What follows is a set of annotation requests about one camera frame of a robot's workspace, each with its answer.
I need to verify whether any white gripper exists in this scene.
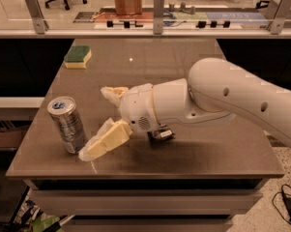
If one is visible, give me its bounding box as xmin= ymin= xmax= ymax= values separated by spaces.
xmin=78 ymin=83 xmax=160 ymax=161

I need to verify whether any silver blue redbull can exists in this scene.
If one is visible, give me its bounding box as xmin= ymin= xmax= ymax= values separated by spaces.
xmin=47 ymin=96 xmax=88 ymax=154

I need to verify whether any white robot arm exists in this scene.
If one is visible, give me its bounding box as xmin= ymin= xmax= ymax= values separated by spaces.
xmin=78 ymin=58 xmax=291 ymax=161

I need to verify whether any green yellow sponge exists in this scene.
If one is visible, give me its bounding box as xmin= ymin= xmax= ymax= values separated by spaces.
xmin=64 ymin=45 xmax=92 ymax=69

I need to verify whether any dark snack bar wrapper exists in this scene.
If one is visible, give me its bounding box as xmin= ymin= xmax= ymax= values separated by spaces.
xmin=147 ymin=125 xmax=175 ymax=144

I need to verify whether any lower table drawer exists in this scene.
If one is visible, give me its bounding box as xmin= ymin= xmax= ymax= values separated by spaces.
xmin=63 ymin=218 xmax=233 ymax=232

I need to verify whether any table drawer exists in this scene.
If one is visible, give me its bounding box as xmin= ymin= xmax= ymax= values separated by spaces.
xmin=29 ymin=189 xmax=262 ymax=216
xmin=63 ymin=218 xmax=233 ymax=232

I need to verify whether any upper table drawer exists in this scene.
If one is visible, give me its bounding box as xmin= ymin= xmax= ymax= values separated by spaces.
xmin=29 ymin=189 xmax=262 ymax=216

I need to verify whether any brown cardboard box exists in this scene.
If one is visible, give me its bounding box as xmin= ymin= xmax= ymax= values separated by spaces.
xmin=114 ymin=0 xmax=142 ymax=15

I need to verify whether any green bag under table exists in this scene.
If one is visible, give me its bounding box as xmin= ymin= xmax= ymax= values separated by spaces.
xmin=31 ymin=216 xmax=59 ymax=232

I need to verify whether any left metal glass bracket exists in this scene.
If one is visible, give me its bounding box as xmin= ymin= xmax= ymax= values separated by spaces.
xmin=25 ymin=0 xmax=48 ymax=34

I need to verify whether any metal glass bracket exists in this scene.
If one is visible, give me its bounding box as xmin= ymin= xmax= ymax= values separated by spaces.
xmin=25 ymin=0 xmax=48 ymax=34
xmin=153 ymin=0 xmax=164 ymax=35
xmin=267 ymin=0 xmax=291 ymax=35

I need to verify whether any middle metal glass bracket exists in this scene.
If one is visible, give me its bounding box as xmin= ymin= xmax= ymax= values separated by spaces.
xmin=153 ymin=0 xmax=164 ymax=35

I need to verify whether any right metal glass bracket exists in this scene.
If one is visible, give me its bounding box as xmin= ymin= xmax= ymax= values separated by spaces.
xmin=267 ymin=0 xmax=291 ymax=35

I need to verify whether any black power adapter with cable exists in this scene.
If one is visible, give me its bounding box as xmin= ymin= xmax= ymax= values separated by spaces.
xmin=272 ymin=184 xmax=291 ymax=225

